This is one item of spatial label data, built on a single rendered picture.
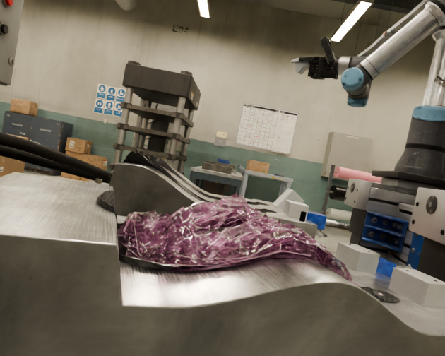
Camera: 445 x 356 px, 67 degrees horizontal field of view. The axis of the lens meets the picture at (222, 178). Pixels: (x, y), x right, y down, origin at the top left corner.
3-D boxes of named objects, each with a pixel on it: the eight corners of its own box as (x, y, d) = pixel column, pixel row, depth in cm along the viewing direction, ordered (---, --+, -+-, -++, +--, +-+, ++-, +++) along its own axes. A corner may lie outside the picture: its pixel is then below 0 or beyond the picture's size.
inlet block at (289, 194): (310, 241, 81) (325, 226, 81) (316, 247, 76) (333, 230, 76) (272, 203, 81) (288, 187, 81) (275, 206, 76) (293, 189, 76)
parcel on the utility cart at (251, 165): (263, 176, 699) (266, 163, 697) (267, 177, 667) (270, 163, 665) (244, 172, 695) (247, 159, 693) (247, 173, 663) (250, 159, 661)
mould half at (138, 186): (279, 239, 87) (289, 188, 86) (307, 273, 61) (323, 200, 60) (86, 203, 85) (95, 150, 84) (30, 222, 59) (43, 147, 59)
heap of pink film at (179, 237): (291, 250, 51) (301, 199, 50) (380, 305, 34) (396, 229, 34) (112, 231, 42) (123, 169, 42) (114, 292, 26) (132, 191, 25)
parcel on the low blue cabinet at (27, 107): (37, 116, 713) (39, 103, 711) (28, 114, 679) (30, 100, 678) (18, 113, 714) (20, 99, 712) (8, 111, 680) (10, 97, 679)
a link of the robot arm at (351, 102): (342, 100, 128) (348, 71, 128) (347, 107, 138) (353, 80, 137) (364, 102, 124) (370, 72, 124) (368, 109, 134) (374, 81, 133)
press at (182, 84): (182, 206, 619) (203, 95, 608) (165, 220, 465) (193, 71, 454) (132, 196, 621) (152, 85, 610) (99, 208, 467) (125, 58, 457)
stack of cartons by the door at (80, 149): (105, 183, 724) (112, 145, 720) (99, 184, 692) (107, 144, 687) (67, 176, 726) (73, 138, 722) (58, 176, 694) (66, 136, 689)
